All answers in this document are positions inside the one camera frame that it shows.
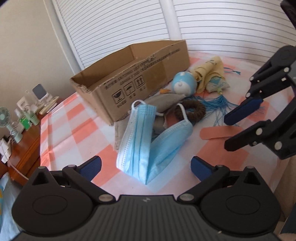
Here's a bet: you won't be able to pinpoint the blue tassel cord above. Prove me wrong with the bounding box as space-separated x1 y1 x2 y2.
184 67 265 127

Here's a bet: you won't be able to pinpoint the light blue face mask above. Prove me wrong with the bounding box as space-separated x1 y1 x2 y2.
116 100 193 185

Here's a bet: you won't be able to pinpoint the patterned blue white sachet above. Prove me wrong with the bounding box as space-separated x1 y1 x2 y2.
206 76 230 94

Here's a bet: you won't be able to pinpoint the yellow cloth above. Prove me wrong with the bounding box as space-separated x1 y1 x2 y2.
190 56 225 93

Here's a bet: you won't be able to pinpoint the pink white checkered tablecloth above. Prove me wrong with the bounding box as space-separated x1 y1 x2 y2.
40 51 292 202

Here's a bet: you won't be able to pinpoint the white louvered closet doors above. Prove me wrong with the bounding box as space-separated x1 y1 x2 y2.
53 0 295 69

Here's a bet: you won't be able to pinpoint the wooden side cabinet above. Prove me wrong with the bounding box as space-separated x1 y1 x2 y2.
1 111 51 186

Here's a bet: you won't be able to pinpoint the grey fabric pouch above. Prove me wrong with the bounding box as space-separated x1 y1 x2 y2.
114 113 130 151
145 93 186 137

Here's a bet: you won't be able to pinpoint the green tube bottle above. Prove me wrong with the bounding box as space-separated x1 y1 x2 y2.
29 111 40 126

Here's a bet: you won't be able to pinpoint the green small box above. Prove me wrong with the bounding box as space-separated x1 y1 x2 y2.
20 116 32 130

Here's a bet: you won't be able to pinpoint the white remote control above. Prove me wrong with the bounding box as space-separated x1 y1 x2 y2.
39 96 59 115

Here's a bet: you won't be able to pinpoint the white phone stand with screen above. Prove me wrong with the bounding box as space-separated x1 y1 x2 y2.
32 84 53 104

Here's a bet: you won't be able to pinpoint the brown cardboard box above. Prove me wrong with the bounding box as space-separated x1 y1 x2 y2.
70 40 190 125

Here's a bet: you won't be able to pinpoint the blue white round plush toy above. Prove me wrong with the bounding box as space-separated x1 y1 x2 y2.
171 71 197 96

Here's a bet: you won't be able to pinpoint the small orange object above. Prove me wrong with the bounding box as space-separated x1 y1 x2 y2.
159 89 171 94

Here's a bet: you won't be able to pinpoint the small green desk fan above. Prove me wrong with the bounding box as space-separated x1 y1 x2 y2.
0 107 23 144

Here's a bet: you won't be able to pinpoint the brown woven ring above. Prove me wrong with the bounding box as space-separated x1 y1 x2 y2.
174 99 206 123

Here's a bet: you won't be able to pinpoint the white charger with cable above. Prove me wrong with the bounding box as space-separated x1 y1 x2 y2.
1 138 29 180

